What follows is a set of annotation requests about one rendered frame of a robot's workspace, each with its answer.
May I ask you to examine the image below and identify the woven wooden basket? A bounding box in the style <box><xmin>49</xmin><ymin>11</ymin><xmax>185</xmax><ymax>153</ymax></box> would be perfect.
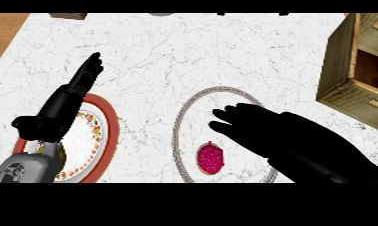
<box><xmin>315</xmin><ymin>12</ymin><xmax>378</xmax><ymax>130</ymax></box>

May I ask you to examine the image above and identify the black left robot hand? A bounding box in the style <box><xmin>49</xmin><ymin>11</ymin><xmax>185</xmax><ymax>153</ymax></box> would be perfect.
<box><xmin>11</xmin><ymin>51</ymin><xmax>107</xmax><ymax>143</ymax></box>

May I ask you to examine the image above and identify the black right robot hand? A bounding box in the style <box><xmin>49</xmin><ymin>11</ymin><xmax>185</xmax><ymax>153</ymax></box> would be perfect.
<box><xmin>207</xmin><ymin>102</ymin><xmax>378</xmax><ymax>184</ymax></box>

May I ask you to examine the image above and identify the red round placemat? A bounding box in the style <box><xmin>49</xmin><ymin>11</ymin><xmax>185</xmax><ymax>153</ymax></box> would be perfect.
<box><xmin>11</xmin><ymin>92</ymin><xmax>122</xmax><ymax>184</ymax></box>

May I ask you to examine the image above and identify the white plate with floral rim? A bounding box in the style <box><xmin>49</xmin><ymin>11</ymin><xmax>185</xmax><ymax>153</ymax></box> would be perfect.
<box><xmin>23</xmin><ymin>101</ymin><xmax>110</xmax><ymax>183</ymax></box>

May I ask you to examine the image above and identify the pink cupcake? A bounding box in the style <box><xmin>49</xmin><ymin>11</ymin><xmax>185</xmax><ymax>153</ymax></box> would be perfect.
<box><xmin>196</xmin><ymin>140</ymin><xmax>228</xmax><ymax>176</ymax></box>

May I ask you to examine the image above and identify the white placemat with grey rim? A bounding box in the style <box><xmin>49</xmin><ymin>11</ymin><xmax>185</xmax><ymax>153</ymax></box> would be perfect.
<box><xmin>172</xmin><ymin>86</ymin><xmax>281</xmax><ymax>184</ymax></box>

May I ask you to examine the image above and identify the olive green object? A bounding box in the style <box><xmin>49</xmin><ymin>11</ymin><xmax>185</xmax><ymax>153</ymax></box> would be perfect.
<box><xmin>55</xmin><ymin>143</ymin><xmax>70</xmax><ymax>175</ymax></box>

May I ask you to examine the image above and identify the brown block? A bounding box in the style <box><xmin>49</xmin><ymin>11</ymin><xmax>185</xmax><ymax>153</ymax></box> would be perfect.
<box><xmin>48</xmin><ymin>12</ymin><xmax>89</xmax><ymax>21</ymax></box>

